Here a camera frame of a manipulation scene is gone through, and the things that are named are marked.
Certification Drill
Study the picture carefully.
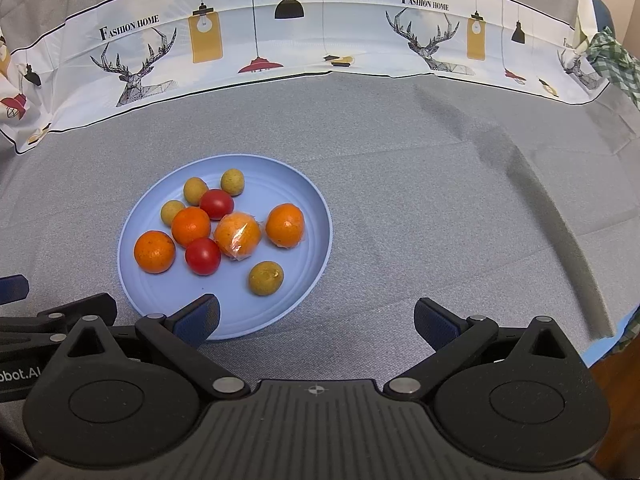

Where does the green checked cloth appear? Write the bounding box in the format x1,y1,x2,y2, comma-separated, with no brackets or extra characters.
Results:
585,27,640,111

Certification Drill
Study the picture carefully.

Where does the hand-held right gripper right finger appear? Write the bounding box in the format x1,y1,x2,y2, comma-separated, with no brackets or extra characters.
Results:
382,297,581,401

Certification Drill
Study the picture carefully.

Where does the grey tablecloth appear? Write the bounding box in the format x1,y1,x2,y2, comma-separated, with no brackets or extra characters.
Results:
0,67,640,480

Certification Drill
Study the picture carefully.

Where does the red cherry tomato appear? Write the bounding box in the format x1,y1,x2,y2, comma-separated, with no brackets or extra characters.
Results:
199,189,235,221
185,238,222,276

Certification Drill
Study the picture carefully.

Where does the small orange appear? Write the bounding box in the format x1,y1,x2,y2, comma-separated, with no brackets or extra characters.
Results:
265,203,306,248
171,206,212,248
133,230,177,275

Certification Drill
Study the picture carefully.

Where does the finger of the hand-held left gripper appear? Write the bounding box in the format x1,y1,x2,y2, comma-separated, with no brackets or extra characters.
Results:
0,292,119,342
0,274,30,306

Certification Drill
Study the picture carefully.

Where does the yellow-brown longan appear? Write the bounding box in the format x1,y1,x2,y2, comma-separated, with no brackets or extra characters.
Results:
248,261,285,296
220,168,246,196
183,177,210,206
160,200,187,225

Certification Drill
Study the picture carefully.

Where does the white printed cloth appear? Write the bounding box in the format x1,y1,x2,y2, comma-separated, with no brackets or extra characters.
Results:
0,0,613,156

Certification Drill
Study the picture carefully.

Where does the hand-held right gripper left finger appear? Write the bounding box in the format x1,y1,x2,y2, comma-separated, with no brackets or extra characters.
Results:
60,294,251,401

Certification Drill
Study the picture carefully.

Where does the plastic-wrapped orange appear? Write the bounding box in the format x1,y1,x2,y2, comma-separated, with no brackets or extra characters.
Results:
213,211,263,262

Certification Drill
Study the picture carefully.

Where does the light blue plate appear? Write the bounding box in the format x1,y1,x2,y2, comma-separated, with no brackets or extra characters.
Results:
117,155,334,342

